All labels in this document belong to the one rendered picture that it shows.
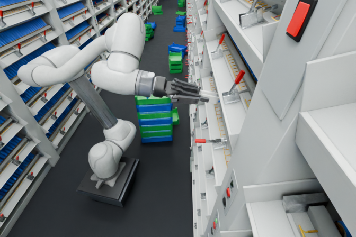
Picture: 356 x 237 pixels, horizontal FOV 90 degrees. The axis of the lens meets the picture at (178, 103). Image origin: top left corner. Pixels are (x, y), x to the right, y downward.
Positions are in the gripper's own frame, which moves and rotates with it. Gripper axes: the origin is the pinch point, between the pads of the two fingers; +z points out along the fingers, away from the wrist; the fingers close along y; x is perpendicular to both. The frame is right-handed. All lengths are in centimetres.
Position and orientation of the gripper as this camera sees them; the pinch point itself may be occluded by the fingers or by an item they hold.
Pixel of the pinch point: (208, 97)
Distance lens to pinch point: 67.0
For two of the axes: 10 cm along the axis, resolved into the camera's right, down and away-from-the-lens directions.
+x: -2.2, 7.6, 6.2
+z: 9.8, 1.9, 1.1
